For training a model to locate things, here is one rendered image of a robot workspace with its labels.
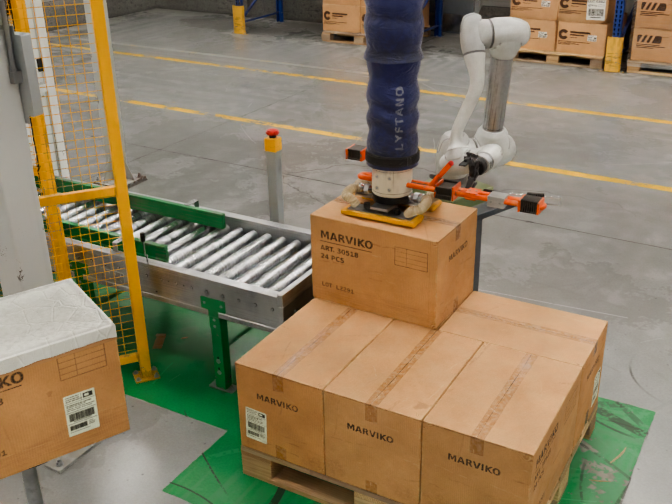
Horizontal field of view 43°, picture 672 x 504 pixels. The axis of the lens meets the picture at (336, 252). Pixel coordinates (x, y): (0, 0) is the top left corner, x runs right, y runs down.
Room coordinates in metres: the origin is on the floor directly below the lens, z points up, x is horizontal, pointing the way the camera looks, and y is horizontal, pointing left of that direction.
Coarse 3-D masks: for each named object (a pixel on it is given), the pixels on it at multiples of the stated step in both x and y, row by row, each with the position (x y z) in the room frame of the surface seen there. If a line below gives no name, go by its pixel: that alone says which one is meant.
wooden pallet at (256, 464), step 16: (592, 416) 3.00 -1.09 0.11; (576, 448) 2.78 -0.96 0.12; (256, 464) 2.78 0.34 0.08; (272, 464) 2.76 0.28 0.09; (288, 464) 2.70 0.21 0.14; (272, 480) 2.74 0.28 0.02; (288, 480) 2.74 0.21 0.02; (304, 480) 2.74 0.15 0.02; (320, 480) 2.74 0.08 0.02; (336, 480) 2.59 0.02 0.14; (560, 480) 2.59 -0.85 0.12; (304, 496) 2.67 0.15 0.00; (320, 496) 2.64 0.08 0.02; (336, 496) 2.64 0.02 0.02; (352, 496) 2.64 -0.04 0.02; (368, 496) 2.52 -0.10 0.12; (560, 496) 2.62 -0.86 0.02
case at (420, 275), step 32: (320, 224) 3.32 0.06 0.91; (352, 224) 3.23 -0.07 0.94; (384, 224) 3.22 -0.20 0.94; (448, 224) 3.20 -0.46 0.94; (320, 256) 3.32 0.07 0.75; (352, 256) 3.24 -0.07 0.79; (384, 256) 3.16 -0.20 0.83; (416, 256) 3.08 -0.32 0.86; (448, 256) 3.12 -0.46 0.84; (320, 288) 3.32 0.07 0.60; (352, 288) 3.24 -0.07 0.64; (384, 288) 3.16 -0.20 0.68; (416, 288) 3.08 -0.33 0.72; (448, 288) 3.13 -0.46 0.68; (416, 320) 3.08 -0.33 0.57
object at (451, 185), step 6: (444, 180) 3.29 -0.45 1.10; (450, 180) 3.28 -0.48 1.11; (438, 186) 3.21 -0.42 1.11; (444, 186) 3.23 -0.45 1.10; (450, 186) 3.23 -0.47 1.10; (456, 186) 3.21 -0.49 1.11; (438, 192) 3.21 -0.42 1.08; (444, 192) 3.20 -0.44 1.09; (450, 192) 3.18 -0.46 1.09; (438, 198) 3.20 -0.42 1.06; (444, 198) 3.19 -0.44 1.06; (450, 198) 3.18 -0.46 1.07
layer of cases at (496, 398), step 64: (320, 320) 3.13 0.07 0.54; (384, 320) 3.12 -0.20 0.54; (448, 320) 3.11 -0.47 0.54; (512, 320) 3.10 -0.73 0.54; (576, 320) 3.09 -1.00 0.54; (256, 384) 2.77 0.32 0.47; (320, 384) 2.65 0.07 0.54; (384, 384) 2.64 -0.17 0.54; (448, 384) 2.63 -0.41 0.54; (512, 384) 2.63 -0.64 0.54; (576, 384) 2.67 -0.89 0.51; (256, 448) 2.78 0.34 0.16; (320, 448) 2.63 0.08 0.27; (384, 448) 2.49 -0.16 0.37; (448, 448) 2.36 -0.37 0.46; (512, 448) 2.25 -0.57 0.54
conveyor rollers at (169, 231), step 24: (72, 216) 4.40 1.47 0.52; (144, 216) 4.39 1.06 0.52; (168, 240) 4.02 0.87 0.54; (192, 240) 4.04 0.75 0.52; (216, 240) 3.97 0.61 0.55; (240, 240) 3.97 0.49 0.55; (264, 240) 3.98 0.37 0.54; (192, 264) 3.75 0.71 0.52; (240, 264) 3.68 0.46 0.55; (264, 264) 3.68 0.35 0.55; (288, 264) 3.69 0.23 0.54
